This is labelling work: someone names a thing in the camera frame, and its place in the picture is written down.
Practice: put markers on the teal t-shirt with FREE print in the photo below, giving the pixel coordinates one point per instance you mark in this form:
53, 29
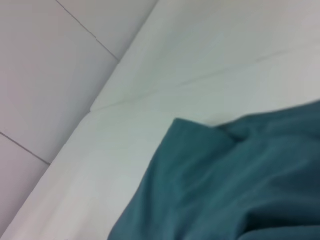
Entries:
225, 187

